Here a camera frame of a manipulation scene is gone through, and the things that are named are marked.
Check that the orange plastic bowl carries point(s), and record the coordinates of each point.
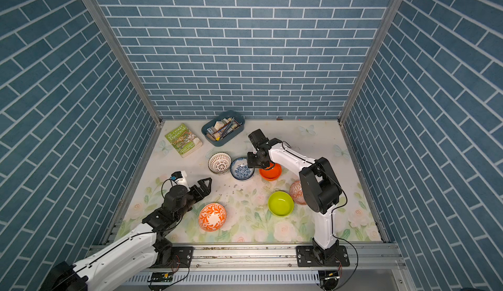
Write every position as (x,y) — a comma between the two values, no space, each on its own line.
(271,173)

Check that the right circuit board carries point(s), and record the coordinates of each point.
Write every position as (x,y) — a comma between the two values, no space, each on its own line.
(329,280)

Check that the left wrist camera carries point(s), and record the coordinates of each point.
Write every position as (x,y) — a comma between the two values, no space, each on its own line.
(179,178)

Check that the circuit board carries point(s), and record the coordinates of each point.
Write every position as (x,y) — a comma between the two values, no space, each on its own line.
(161,277)
(329,280)

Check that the aluminium mounting rail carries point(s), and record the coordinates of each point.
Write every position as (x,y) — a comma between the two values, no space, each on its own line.
(285,256)

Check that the large blue floral bowl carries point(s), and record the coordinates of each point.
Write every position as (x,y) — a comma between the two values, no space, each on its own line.
(240,170)

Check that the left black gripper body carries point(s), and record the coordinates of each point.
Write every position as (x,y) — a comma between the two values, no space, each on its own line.
(189,200)

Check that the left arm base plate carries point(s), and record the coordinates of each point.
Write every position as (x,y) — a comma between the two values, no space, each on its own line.
(174,257)

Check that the lime green plastic bowl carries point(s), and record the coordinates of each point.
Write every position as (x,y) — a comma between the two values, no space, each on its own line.
(281,204)

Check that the left circuit board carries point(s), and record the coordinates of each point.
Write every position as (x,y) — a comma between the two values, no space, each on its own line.
(161,277)

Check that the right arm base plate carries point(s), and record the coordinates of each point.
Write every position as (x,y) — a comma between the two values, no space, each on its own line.
(313,256)

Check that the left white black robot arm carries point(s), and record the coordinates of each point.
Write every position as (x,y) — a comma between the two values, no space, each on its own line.
(143,247)

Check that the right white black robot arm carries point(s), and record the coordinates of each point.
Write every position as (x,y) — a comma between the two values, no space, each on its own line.
(320,186)

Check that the teal plastic bin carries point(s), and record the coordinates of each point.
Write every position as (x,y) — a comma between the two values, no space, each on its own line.
(223,128)

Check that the red geometric patterned bowl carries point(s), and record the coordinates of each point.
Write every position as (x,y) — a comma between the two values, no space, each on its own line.
(296,193)

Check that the maroon patterned white bowl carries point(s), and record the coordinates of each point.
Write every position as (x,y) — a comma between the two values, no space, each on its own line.
(220,163)

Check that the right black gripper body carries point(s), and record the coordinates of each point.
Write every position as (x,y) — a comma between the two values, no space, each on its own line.
(255,161)

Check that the green paperback book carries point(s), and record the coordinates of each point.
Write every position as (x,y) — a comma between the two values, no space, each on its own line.
(183,140)

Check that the orange floral bowl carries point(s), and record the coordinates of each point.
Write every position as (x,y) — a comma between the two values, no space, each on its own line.
(212,217)

